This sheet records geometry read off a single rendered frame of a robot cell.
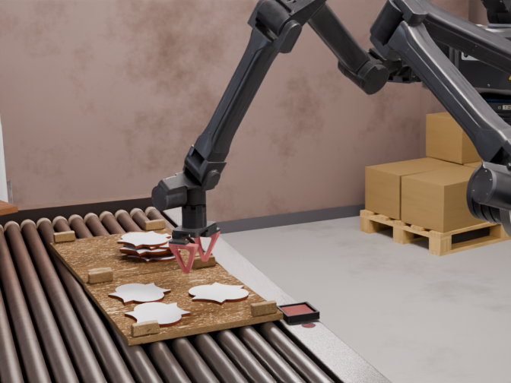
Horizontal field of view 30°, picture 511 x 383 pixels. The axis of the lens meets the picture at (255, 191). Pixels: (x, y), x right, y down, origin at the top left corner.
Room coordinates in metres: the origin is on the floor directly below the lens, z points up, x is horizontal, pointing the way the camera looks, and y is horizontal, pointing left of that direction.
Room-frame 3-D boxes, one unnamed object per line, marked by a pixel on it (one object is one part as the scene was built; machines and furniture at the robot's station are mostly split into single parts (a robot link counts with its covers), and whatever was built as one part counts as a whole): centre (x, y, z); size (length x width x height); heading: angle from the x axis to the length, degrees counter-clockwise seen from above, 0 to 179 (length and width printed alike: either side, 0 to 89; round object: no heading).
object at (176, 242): (2.09, 0.16, 1.05); 0.07 x 0.07 x 0.09; 67
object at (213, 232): (2.15, 0.13, 1.05); 0.07 x 0.07 x 0.09; 67
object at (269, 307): (1.97, -0.01, 0.95); 0.06 x 0.02 x 0.03; 112
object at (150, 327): (1.87, 0.24, 0.95); 0.06 x 0.02 x 0.03; 112
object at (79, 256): (2.48, 0.34, 0.93); 0.41 x 0.35 x 0.02; 24
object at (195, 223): (2.12, 0.14, 1.12); 0.10 x 0.07 x 0.07; 157
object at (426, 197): (6.04, -1.35, 0.36); 1.24 x 0.95 x 0.72; 112
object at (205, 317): (2.10, 0.19, 0.93); 0.41 x 0.35 x 0.02; 22
